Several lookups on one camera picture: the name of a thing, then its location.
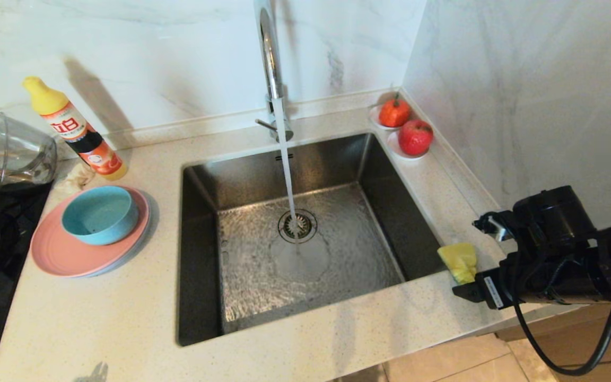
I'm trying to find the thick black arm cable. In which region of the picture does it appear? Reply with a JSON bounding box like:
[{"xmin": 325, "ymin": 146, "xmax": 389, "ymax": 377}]
[{"xmin": 472, "ymin": 211, "xmax": 611, "ymax": 377}]

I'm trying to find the yellow green sponge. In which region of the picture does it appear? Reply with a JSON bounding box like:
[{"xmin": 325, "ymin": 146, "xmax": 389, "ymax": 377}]
[{"xmin": 438, "ymin": 242, "xmax": 479, "ymax": 285}]

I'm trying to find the chrome faucet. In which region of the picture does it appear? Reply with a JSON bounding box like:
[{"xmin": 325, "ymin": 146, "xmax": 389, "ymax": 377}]
[{"xmin": 252, "ymin": 0, "xmax": 294, "ymax": 143}]

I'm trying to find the grey plate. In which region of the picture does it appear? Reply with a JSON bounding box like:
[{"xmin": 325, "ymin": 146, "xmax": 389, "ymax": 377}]
[{"xmin": 85, "ymin": 191, "xmax": 161, "ymax": 279}]

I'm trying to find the clear glass jug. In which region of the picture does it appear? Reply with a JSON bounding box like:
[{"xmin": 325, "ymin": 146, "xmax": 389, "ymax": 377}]
[{"xmin": 0, "ymin": 110, "xmax": 58, "ymax": 195}]

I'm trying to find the orange toy pumpkin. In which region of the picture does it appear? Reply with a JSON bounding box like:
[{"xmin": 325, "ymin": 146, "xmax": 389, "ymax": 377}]
[{"xmin": 379, "ymin": 94, "xmax": 411, "ymax": 128}]

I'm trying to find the stainless steel sink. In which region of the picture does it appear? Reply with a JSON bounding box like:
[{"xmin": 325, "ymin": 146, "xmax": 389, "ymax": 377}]
[{"xmin": 176, "ymin": 133, "xmax": 452, "ymax": 348}]

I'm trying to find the orange dish soap bottle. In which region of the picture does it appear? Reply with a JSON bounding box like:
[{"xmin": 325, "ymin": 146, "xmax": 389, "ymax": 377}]
[{"xmin": 23, "ymin": 76, "xmax": 129, "ymax": 181}]

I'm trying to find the pink plate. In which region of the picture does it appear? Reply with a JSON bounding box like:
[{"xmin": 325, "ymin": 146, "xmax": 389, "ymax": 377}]
[{"xmin": 30, "ymin": 186, "xmax": 151, "ymax": 278}]

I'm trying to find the wooden cabinet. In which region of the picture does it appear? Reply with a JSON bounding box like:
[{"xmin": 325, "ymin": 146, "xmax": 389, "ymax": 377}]
[{"xmin": 496, "ymin": 300, "xmax": 611, "ymax": 382}]

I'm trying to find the blue bowl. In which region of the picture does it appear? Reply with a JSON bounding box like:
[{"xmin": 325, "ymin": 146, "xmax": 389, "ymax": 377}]
[{"xmin": 61, "ymin": 186, "xmax": 140, "ymax": 246}]

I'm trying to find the small white dish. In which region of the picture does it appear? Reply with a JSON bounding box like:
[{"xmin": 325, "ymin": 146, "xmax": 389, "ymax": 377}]
[
  {"xmin": 387, "ymin": 130, "xmax": 430, "ymax": 160},
  {"xmin": 369, "ymin": 104, "xmax": 411, "ymax": 131}
]

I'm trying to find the red toy apple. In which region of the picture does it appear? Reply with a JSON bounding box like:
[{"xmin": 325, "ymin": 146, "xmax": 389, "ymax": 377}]
[{"xmin": 398, "ymin": 119, "xmax": 434, "ymax": 157}]

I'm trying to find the metal drain strainer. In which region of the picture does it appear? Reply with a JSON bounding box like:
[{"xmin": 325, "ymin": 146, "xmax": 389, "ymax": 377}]
[{"xmin": 277, "ymin": 209, "xmax": 318, "ymax": 245}]

